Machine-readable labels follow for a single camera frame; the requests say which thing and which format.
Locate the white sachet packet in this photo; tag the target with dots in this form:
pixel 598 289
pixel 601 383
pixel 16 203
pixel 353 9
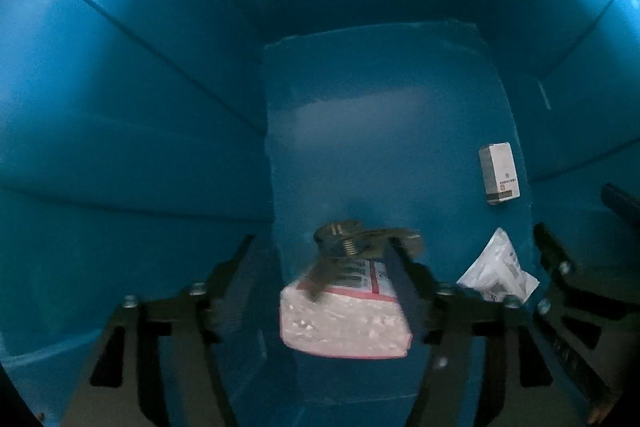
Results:
pixel 496 273

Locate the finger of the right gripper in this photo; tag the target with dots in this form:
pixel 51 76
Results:
pixel 553 258
pixel 625 205

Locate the metal spring clamp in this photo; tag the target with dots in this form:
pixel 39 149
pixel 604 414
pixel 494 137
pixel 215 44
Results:
pixel 341 242

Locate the small white medicine box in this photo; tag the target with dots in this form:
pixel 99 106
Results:
pixel 499 173

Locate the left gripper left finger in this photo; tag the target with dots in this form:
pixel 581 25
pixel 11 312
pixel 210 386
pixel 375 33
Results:
pixel 154 364

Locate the blue plastic storage bin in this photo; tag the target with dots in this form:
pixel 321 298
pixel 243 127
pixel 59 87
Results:
pixel 142 140

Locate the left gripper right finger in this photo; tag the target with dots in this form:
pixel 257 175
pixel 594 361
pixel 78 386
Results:
pixel 485 367

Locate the large pink tissue pack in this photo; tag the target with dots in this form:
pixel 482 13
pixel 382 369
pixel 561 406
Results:
pixel 356 317

